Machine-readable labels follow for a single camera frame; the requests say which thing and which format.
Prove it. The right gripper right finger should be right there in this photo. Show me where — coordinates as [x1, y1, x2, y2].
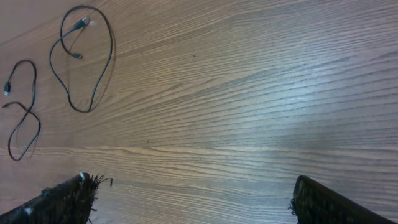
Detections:
[289, 175, 394, 224]

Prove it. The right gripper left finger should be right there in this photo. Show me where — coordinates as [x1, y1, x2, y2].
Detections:
[1, 172, 107, 224]

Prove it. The black thin USB cable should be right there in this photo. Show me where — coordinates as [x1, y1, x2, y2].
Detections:
[1, 59, 42, 162]

